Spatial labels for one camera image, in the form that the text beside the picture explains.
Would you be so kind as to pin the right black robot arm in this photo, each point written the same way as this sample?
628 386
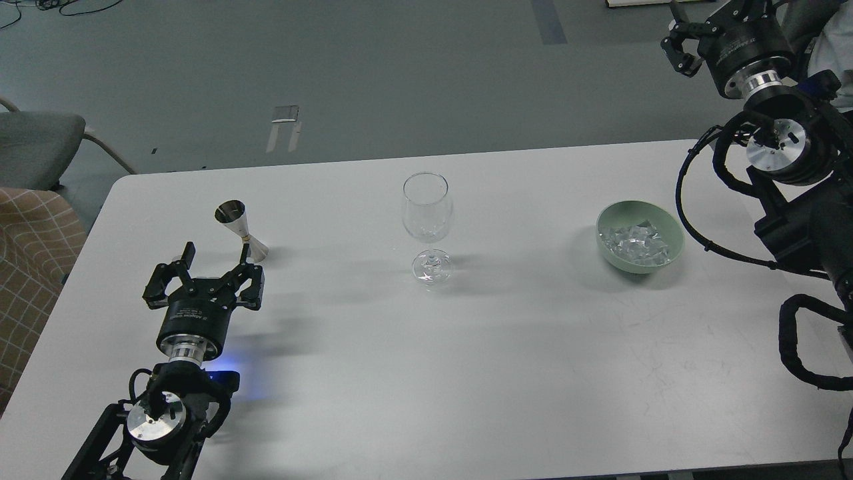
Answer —
789 148

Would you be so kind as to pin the grey chair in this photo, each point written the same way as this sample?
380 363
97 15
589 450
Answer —
37 147

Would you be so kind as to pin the silver metal jigger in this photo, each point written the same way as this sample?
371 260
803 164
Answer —
232 214

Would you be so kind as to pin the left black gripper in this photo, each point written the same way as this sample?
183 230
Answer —
200 309

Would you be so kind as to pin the checkered brown cushion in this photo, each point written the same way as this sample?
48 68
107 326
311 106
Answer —
41 237

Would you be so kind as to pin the green bowl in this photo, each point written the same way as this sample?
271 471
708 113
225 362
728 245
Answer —
632 212

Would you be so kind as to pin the silver floor plate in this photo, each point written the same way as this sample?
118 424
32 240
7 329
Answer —
285 114

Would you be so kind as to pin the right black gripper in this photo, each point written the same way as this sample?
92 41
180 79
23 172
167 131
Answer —
738 40

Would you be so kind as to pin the seated person in black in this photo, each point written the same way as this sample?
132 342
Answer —
820 35

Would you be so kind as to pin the clear wine glass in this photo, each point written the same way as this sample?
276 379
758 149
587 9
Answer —
427 215

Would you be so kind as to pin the clear ice cubes pile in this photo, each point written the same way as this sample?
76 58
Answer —
640 244

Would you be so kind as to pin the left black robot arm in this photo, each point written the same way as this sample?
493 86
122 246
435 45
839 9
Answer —
174 407

